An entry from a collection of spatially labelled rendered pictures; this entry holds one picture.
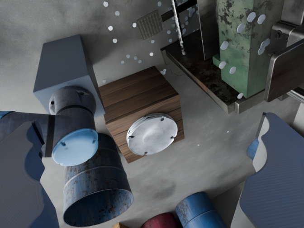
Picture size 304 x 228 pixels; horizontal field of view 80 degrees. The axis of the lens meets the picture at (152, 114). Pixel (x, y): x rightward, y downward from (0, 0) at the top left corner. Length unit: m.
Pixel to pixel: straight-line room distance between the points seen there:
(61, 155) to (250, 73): 0.61
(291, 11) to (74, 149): 0.65
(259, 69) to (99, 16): 0.76
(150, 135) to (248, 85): 0.54
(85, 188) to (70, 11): 0.90
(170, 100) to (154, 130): 0.19
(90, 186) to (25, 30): 0.84
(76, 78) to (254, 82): 0.59
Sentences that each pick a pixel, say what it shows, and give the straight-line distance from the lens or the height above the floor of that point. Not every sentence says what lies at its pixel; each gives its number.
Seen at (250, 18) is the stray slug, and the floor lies 0.65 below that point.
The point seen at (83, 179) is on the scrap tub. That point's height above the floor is 0.37.
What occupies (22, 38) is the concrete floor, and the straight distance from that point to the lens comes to 1.10.
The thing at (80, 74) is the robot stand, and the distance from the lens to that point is 0.67.
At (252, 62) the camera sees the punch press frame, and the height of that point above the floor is 0.65.
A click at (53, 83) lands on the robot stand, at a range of 0.68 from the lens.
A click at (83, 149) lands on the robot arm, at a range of 0.53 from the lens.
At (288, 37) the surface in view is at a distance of 0.61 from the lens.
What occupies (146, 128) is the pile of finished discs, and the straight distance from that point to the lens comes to 0.96.
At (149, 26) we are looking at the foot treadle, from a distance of 0.95.
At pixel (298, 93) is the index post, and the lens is 0.73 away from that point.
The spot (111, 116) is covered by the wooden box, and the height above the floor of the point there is 0.31.
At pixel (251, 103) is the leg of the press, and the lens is 0.80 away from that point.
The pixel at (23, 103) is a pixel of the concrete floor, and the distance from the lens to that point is 1.27.
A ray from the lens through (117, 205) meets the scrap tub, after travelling 1.48.
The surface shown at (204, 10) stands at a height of 0.31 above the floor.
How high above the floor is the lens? 1.03
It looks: 45 degrees down
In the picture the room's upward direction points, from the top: 150 degrees clockwise
